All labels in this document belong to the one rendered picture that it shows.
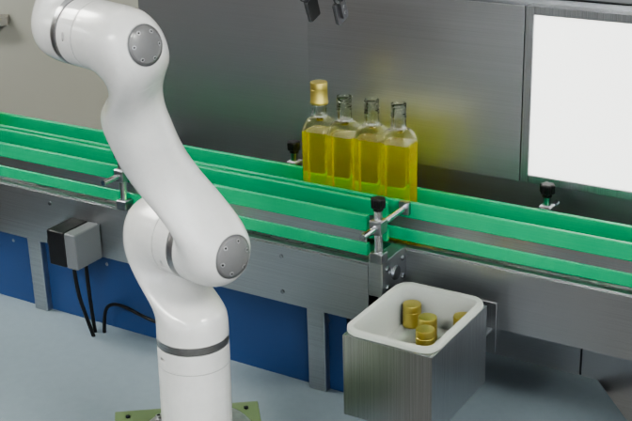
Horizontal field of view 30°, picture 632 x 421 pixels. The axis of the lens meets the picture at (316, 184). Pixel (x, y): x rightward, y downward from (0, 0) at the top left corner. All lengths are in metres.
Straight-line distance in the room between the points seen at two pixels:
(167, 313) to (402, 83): 0.72
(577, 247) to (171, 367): 0.73
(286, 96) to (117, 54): 0.96
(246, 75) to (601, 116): 0.80
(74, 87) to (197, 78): 1.95
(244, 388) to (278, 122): 0.58
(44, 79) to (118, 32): 2.97
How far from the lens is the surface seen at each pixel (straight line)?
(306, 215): 2.23
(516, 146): 2.27
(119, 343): 2.59
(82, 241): 2.51
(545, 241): 2.12
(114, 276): 2.60
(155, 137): 1.74
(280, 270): 2.28
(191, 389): 1.96
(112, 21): 1.62
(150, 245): 1.88
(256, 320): 2.40
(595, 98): 2.19
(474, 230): 2.17
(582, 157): 2.23
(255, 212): 2.30
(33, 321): 2.73
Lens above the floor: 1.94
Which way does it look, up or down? 20 degrees down
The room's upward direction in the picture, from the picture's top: 2 degrees counter-clockwise
